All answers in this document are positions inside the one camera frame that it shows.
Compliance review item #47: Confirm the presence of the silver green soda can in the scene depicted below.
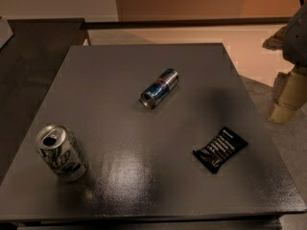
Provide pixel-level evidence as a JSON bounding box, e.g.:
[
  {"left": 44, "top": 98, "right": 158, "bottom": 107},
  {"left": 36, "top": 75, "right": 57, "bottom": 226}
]
[{"left": 35, "top": 124, "right": 87, "bottom": 182}]

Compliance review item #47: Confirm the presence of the blue silver redbull can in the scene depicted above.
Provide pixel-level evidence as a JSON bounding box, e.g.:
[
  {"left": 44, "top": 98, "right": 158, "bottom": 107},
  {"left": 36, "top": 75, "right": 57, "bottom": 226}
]
[{"left": 140, "top": 68, "right": 178, "bottom": 109}]

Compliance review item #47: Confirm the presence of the black snack packet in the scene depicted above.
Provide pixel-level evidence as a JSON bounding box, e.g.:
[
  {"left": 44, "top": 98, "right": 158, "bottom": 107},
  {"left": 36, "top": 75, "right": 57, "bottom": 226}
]
[{"left": 193, "top": 126, "right": 248, "bottom": 174}]

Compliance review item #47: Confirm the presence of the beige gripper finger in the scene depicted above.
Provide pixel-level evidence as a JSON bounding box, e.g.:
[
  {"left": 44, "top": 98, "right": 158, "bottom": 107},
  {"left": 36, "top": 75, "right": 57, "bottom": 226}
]
[
  {"left": 262, "top": 27, "right": 286, "bottom": 51},
  {"left": 269, "top": 66, "right": 307, "bottom": 124}
]

